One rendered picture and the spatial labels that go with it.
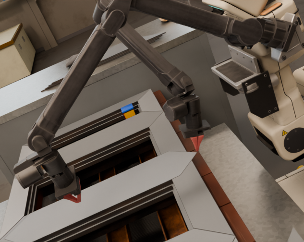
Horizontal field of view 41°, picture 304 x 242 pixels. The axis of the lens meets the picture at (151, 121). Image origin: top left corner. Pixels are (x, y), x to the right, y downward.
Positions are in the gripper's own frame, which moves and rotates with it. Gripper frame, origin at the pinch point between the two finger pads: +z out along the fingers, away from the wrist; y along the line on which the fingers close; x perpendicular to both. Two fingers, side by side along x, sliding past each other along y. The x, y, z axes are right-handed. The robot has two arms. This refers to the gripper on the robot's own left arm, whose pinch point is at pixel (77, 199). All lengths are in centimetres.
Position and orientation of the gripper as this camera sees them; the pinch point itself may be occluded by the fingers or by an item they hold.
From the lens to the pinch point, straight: 126.2
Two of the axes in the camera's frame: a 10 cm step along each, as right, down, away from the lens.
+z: 2.9, 7.3, 6.2
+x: 9.2, -3.8, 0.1
